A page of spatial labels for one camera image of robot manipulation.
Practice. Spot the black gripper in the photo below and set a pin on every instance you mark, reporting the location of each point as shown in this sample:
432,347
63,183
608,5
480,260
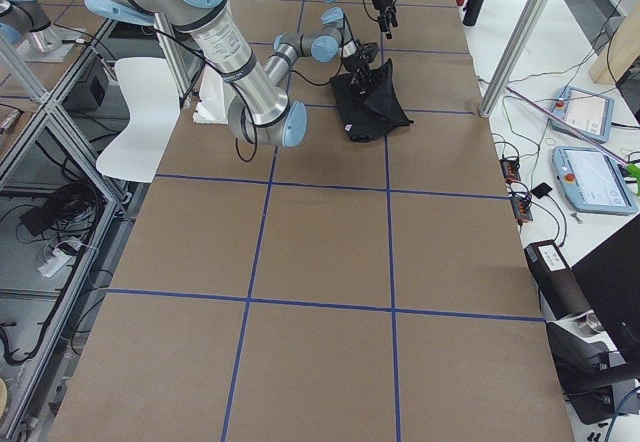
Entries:
383,1
353,62

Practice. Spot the black graphic t-shirt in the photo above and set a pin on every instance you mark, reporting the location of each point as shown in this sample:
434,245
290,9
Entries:
371,114

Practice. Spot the neighbouring robot arm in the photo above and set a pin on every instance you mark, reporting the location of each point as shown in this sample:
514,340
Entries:
20,17

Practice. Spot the black water bottle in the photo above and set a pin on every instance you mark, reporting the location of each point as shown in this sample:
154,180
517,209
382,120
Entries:
471,11

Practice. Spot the orange black connector module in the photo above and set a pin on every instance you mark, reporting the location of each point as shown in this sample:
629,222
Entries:
510,168

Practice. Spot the white plastic chair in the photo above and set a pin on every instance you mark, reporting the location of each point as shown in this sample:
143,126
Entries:
152,99

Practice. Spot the brown cardboard piece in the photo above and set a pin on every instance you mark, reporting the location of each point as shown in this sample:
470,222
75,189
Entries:
620,53

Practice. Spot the teach pendant with red button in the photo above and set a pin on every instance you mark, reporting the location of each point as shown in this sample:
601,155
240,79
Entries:
591,182

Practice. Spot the metal reacher grabber tool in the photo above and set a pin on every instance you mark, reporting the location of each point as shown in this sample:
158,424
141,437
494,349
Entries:
630,168

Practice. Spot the dark brown box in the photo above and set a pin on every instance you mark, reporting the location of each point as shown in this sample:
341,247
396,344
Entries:
555,279

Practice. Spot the white power strip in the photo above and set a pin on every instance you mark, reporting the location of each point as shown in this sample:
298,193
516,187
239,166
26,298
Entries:
59,258

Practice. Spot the black monitor stand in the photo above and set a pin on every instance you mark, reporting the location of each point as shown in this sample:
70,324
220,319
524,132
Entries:
596,355

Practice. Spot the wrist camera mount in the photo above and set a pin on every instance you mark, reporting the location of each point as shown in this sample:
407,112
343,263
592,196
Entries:
368,52

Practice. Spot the aluminium profile post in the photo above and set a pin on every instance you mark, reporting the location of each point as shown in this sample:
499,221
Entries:
526,23

